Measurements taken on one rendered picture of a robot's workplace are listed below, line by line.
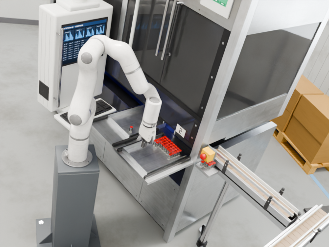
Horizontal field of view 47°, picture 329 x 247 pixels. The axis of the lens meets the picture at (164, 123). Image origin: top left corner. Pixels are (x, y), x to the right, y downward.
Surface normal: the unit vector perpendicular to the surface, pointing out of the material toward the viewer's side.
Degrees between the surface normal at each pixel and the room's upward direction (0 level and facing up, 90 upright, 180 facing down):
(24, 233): 0
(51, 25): 90
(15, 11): 90
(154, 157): 0
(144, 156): 0
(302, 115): 90
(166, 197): 90
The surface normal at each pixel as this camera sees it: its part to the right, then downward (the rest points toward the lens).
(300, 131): -0.93, 0.02
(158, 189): -0.74, 0.25
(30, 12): 0.29, 0.61
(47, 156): 0.21, -0.79
